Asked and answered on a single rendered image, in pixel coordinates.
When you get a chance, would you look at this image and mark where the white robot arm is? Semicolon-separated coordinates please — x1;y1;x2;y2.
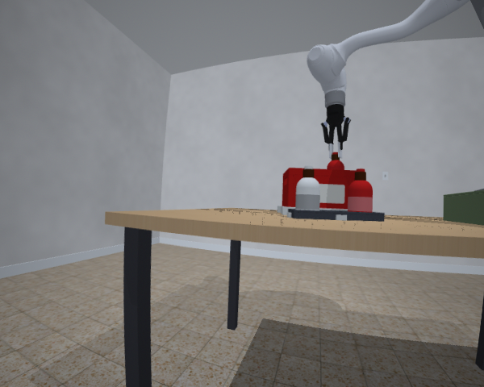
307;0;484;108

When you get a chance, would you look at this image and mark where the white bottle with brown band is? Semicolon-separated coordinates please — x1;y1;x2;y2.
295;166;320;210

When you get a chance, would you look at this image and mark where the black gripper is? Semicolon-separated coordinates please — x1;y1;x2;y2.
321;104;351;159

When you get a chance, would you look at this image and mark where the red bottle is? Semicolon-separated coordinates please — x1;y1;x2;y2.
327;152;344;170
348;169;373;212

